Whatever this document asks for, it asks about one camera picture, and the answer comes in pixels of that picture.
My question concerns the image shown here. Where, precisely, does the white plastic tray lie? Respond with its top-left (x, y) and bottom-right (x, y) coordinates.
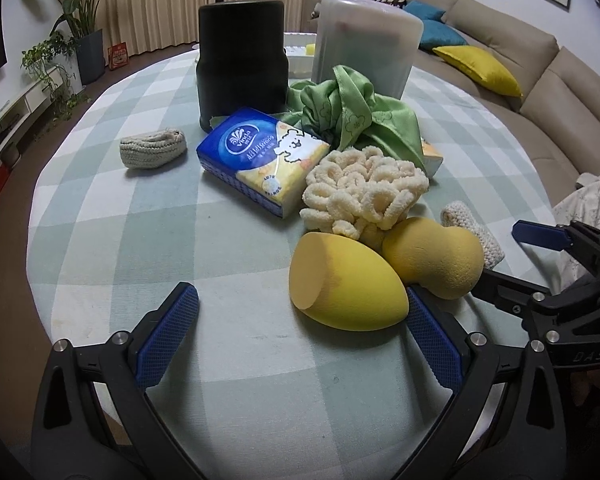
top-left (282, 31), bottom-right (317, 78)

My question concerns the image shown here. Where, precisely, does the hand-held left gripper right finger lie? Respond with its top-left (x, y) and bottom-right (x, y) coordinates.
top-left (395, 285), bottom-right (583, 480)

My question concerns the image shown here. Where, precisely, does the grey knitted pouch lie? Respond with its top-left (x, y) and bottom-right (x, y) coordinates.
top-left (119, 128), bottom-right (187, 170)

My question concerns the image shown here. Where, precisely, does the trailing green plant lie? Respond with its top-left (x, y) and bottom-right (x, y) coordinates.
top-left (21, 31), bottom-right (91, 123)

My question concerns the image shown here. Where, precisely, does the translucent plastic container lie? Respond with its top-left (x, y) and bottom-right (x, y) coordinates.
top-left (311, 0), bottom-right (425, 98)

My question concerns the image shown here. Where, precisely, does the white low cabinet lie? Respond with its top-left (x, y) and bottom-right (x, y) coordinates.
top-left (0, 64), bottom-right (66, 181)

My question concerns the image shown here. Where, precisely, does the yellow egg-shaped makeup sponge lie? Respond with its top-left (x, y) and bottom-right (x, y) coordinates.
top-left (288, 231), bottom-right (410, 332)

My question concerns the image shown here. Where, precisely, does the cream knitted pouch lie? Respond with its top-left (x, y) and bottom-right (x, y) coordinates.
top-left (440, 200), bottom-right (507, 267)

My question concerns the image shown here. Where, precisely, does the teal cushion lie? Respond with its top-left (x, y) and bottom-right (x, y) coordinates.
top-left (404, 0), bottom-right (446, 23)
top-left (419, 20), bottom-right (469, 51)

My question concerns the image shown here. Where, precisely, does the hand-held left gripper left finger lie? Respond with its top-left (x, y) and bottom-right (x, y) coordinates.
top-left (30, 281), bottom-right (201, 480)

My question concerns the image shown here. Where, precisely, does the dark grey planter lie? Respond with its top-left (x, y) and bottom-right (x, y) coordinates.
top-left (75, 29), bottom-right (105, 86)

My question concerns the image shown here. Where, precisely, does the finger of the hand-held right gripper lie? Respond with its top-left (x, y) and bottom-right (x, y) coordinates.
top-left (511, 220), bottom-right (576, 252)
top-left (472, 267), bottom-right (551, 317)

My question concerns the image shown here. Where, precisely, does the cream loop scrunchie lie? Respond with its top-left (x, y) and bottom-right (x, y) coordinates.
top-left (299, 145), bottom-right (430, 253)

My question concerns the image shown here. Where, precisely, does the black cylindrical canister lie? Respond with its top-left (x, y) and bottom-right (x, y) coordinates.
top-left (196, 0), bottom-right (288, 131)

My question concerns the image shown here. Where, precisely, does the yellow gourd-shaped makeup sponge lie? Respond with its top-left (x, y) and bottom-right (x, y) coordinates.
top-left (381, 217), bottom-right (485, 301)

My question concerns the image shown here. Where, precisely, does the green white checked tablecloth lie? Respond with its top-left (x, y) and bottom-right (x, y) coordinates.
top-left (27, 50), bottom-right (561, 480)

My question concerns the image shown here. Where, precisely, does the yellow cushion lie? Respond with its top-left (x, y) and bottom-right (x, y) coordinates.
top-left (432, 45), bottom-right (524, 99)

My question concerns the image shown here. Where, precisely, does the blue yellow tissue pack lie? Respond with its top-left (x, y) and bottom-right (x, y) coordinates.
top-left (196, 107), bottom-right (331, 219)
top-left (419, 136), bottom-right (445, 180)

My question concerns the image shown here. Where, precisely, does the beige sofa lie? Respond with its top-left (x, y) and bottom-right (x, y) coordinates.
top-left (305, 0), bottom-right (600, 196)

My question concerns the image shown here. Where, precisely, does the white floral clothing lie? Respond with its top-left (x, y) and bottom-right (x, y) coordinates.
top-left (552, 170), bottom-right (600, 296)

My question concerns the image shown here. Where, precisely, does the green cloth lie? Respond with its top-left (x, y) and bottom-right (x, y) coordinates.
top-left (280, 64), bottom-right (427, 173)

